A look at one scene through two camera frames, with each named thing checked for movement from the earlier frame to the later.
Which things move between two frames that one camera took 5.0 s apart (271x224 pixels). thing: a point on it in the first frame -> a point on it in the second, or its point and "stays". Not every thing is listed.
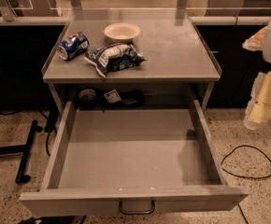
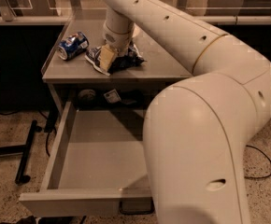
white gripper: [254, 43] -> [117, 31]
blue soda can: [73, 46] stays
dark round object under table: [87, 94] stays
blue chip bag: [113, 57] stays
